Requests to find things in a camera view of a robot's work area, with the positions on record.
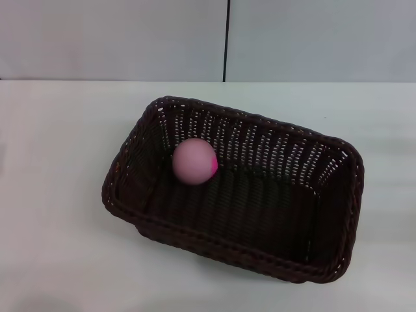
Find dark brown woven basket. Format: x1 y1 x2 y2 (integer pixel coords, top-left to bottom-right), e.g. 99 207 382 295
101 95 365 285

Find black vertical wall seam strip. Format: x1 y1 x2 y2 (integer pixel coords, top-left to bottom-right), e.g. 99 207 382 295
222 0 231 83

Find pink peach ball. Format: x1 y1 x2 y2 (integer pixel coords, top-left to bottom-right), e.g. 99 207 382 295
172 138 218 186

